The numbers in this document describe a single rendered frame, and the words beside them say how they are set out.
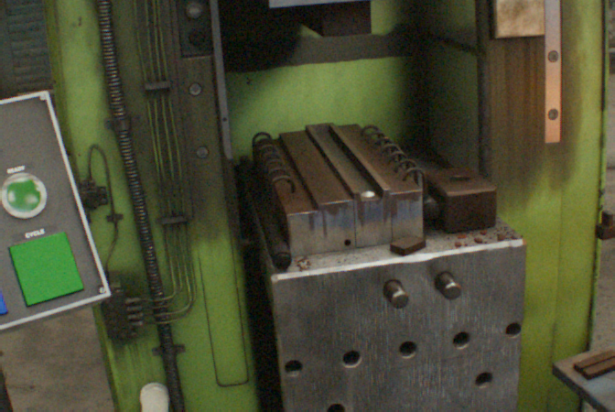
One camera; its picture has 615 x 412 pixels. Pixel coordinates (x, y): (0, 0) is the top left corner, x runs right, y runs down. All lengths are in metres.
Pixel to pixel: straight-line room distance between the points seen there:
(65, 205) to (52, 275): 0.09
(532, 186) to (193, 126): 0.59
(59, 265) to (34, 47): 6.49
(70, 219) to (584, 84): 0.87
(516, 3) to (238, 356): 0.75
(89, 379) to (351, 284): 1.72
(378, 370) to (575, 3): 0.68
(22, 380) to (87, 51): 1.77
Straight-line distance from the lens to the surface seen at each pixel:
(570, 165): 1.39
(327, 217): 1.10
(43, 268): 0.95
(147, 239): 1.22
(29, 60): 7.44
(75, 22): 1.17
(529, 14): 1.27
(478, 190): 1.16
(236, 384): 1.38
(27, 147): 0.99
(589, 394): 1.24
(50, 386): 2.70
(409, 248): 1.10
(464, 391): 1.24
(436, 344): 1.17
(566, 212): 1.42
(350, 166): 1.27
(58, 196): 0.98
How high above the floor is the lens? 1.36
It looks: 18 degrees down
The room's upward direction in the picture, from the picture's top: 4 degrees counter-clockwise
